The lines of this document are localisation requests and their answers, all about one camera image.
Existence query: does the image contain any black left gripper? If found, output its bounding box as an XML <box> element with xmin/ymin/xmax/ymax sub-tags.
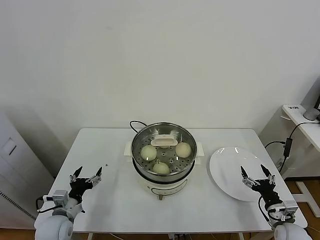
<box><xmin>69</xmin><ymin>166</ymin><xmax>103</xmax><ymax>201</ymax></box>

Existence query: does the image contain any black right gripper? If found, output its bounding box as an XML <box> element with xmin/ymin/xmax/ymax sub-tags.
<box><xmin>240</xmin><ymin>164</ymin><xmax>282</xmax><ymax>205</ymax></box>

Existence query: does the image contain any round glass pot lid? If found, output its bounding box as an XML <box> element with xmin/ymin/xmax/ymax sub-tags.
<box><xmin>131</xmin><ymin>121</ymin><xmax>197</xmax><ymax>176</ymax></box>

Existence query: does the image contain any stainless steel steamer basket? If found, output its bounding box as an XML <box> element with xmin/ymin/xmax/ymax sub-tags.
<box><xmin>131</xmin><ymin>121</ymin><xmax>197</xmax><ymax>179</ymax></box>

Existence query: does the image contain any white round plate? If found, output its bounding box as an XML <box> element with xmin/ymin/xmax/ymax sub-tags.
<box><xmin>208</xmin><ymin>146</ymin><xmax>273</xmax><ymax>202</ymax></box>

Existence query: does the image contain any black power adapter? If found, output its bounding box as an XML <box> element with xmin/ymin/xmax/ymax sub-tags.
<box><xmin>283</xmin><ymin>137</ymin><xmax>293</xmax><ymax>158</ymax></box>

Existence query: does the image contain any white side desk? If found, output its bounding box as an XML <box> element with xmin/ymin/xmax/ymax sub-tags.
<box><xmin>281</xmin><ymin>103</ymin><xmax>320</xmax><ymax>218</ymax></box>

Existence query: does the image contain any light grey cabinet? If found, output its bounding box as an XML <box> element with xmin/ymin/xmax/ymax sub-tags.
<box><xmin>0</xmin><ymin>109</ymin><xmax>55</xmax><ymax>218</ymax></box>

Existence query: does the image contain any cream electric cooker base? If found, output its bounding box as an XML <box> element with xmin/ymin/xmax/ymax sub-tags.
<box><xmin>124</xmin><ymin>141</ymin><xmax>205</xmax><ymax>201</ymax></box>

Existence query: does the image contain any grey cylindrical stand base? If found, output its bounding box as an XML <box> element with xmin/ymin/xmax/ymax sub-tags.
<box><xmin>302</xmin><ymin>107</ymin><xmax>317</xmax><ymax>121</ymax></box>

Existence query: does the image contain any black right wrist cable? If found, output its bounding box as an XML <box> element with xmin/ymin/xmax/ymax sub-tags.
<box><xmin>258</xmin><ymin>196</ymin><xmax>272</xmax><ymax>225</ymax></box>

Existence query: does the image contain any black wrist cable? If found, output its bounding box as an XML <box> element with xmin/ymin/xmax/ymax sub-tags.
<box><xmin>35</xmin><ymin>196</ymin><xmax>55</xmax><ymax>214</ymax></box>
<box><xmin>258</xmin><ymin>196</ymin><xmax>272</xmax><ymax>225</ymax></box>

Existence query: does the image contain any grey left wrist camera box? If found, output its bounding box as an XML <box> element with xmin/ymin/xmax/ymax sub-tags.
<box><xmin>51</xmin><ymin>190</ymin><xmax>70</xmax><ymax>207</ymax></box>

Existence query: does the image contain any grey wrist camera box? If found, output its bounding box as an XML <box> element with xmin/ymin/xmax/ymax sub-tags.
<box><xmin>51</xmin><ymin>190</ymin><xmax>70</xmax><ymax>207</ymax></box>
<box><xmin>283</xmin><ymin>199</ymin><xmax>298</xmax><ymax>216</ymax></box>

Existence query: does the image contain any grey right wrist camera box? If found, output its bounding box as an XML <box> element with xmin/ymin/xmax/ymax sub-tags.
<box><xmin>283</xmin><ymin>199</ymin><xmax>298</xmax><ymax>216</ymax></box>

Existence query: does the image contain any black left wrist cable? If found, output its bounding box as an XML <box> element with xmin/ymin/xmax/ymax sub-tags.
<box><xmin>35</xmin><ymin>196</ymin><xmax>55</xmax><ymax>214</ymax></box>

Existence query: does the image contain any black cooker power cord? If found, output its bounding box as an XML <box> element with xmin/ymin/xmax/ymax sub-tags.
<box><xmin>129</xmin><ymin>120</ymin><xmax>148</xmax><ymax>133</ymax></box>

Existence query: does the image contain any black adapter cable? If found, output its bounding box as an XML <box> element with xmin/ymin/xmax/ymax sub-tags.
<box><xmin>264</xmin><ymin>121</ymin><xmax>320</xmax><ymax>175</ymax></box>

